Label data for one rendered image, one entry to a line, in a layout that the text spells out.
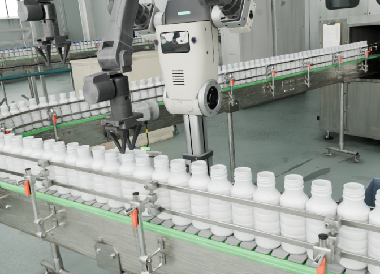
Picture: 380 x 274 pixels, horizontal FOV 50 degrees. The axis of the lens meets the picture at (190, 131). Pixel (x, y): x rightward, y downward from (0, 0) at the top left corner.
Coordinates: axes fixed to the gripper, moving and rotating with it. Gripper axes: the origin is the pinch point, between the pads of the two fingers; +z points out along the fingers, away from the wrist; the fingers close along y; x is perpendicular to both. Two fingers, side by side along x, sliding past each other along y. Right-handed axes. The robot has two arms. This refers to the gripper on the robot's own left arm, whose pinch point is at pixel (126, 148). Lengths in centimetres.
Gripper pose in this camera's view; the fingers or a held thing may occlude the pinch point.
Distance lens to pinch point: 111.7
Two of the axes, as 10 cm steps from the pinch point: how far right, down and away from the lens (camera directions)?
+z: 0.9, 9.6, 2.5
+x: -8.1, -0.7, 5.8
